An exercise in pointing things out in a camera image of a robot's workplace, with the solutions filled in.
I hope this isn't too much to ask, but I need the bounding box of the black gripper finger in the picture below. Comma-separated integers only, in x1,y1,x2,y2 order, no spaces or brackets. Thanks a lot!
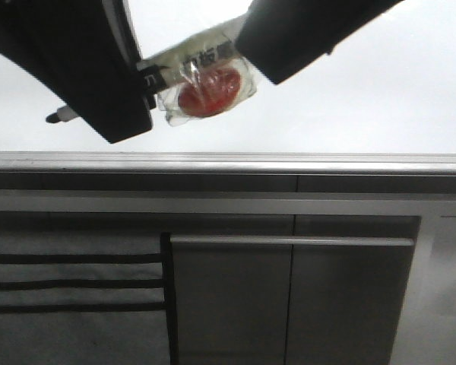
0,1,153,144
235,0,399,84

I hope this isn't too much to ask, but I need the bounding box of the grey table frame rail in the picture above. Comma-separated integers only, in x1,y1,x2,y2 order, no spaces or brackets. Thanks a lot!
0,172,456,216

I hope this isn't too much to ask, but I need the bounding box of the white whiteboard marker pen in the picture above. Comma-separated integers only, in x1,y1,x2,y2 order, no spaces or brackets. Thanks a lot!
48,15,256,125

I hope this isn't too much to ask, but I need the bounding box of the white whiteboard with aluminium frame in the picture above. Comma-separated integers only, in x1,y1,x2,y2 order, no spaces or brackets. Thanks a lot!
0,1,456,174

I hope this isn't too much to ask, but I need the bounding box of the grey striped fabric cover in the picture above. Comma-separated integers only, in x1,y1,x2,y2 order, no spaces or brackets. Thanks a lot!
0,231,179,364

